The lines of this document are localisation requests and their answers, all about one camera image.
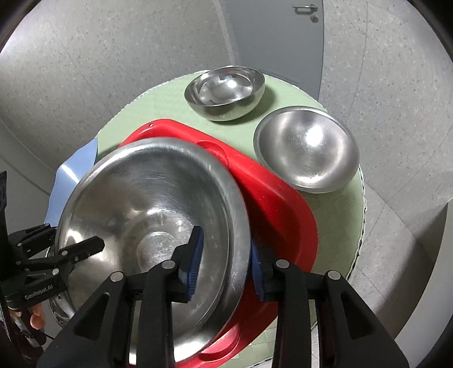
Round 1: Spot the large steel bowl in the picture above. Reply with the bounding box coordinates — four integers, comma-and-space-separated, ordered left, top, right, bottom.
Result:
49, 137, 251, 362

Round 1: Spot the medium steel bowl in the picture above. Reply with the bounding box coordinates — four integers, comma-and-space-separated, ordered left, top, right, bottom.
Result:
253, 106, 360, 194

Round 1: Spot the person's left hand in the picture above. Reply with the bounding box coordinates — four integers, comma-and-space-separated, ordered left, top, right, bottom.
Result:
28, 303, 46, 330

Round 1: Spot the red plastic basin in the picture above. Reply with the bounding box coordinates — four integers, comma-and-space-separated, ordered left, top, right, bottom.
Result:
123, 119, 318, 367

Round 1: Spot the small shiny steel bowl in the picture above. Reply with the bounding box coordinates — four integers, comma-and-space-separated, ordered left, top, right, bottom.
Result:
183, 66, 266, 122

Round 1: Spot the grey door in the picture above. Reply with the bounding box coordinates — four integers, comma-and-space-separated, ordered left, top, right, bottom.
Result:
220, 0, 324, 99

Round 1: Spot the metal door handle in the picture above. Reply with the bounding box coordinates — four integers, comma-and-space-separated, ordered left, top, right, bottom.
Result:
292, 4, 318, 14

